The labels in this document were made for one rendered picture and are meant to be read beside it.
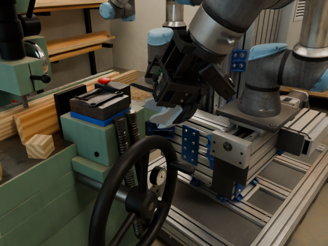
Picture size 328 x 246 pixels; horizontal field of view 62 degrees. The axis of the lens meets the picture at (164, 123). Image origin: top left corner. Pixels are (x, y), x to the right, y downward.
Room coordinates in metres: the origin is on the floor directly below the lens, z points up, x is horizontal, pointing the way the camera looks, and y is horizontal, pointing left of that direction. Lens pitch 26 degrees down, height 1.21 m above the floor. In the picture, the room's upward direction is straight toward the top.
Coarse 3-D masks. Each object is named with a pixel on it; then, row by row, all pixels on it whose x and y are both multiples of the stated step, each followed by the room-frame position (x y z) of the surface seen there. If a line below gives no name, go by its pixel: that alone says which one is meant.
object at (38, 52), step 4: (24, 44) 0.78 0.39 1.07; (28, 44) 0.77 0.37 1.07; (32, 44) 0.77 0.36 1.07; (36, 44) 0.78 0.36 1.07; (28, 48) 0.77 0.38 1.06; (32, 48) 0.76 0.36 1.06; (36, 48) 0.77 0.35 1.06; (40, 48) 0.77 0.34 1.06; (28, 52) 0.78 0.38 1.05; (32, 52) 0.76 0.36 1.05; (36, 52) 0.76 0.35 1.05; (40, 52) 0.76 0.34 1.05; (28, 56) 0.78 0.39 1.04; (32, 56) 0.77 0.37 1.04; (36, 56) 0.76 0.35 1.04; (40, 56) 0.76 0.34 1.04; (44, 56) 0.77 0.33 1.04; (44, 60) 0.76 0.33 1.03; (44, 64) 0.76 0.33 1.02; (44, 68) 0.76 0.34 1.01; (44, 72) 0.76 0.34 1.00
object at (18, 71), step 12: (0, 60) 0.61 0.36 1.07; (12, 60) 0.61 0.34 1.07; (24, 60) 0.61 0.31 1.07; (36, 60) 0.61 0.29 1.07; (0, 72) 0.59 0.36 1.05; (12, 72) 0.57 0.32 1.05; (24, 72) 0.58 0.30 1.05; (36, 72) 0.60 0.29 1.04; (0, 84) 0.60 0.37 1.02; (12, 84) 0.57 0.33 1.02; (24, 84) 0.57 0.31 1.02; (36, 84) 0.60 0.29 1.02
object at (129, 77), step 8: (128, 72) 0.97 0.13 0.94; (136, 72) 0.99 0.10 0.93; (112, 80) 0.87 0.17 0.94; (120, 80) 0.91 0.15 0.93; (128, 80) 0.95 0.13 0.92; (136, 80) 0.99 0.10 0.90; (0, 120) 0.57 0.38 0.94; (8, 120) 0.57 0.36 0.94; (0, 128) 0.55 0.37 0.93; (8, 128) 0.56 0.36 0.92; (0, 136) 0.54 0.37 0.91; (8, 136) 0.56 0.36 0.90
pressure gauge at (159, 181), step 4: (156, 168) 0.73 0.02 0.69; (160, 168) 0.73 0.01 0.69; (164, 168) 0.74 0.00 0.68; (152, 172) 0.71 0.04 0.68; (156, 172) 0.71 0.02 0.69; (160, 172) 0.72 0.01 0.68; (164, 172) 0.74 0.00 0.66; (152, 176) 0.71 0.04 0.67; (156, 176) 0.70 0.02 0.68; (160, 176) 0.72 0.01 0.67; (164, 176) 0.74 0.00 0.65; (152, 180) 0.70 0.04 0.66; (156, 180) 0.70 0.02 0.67; (160, 180) 0.72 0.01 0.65; (152, 184) 0.73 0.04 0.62; (156, 184) 0.70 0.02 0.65; (160, 184) 0.71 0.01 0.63
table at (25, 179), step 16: (144, 112) 0.76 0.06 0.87; (0, 144) 0.52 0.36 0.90; (16, 144) 0.52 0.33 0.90; (64, 144) 0.52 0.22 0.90; (0, 160) 0.46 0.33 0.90; (16, 160) 0.46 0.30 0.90; (32, 160) 0.46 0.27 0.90; (48, 160) 0.47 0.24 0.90; (64, 160) 0.50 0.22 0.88; (80, 160) 0.51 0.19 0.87; (16, 176) 0.41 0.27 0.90; (32, 176) 0.43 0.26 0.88; (48, 176) 0.46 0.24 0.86; (96, 176) 0.47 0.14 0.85; (0, 192) 0.38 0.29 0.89; (16, 192) 0.40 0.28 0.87; (32, 192) 0.43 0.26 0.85; (0, 208) 0.37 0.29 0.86
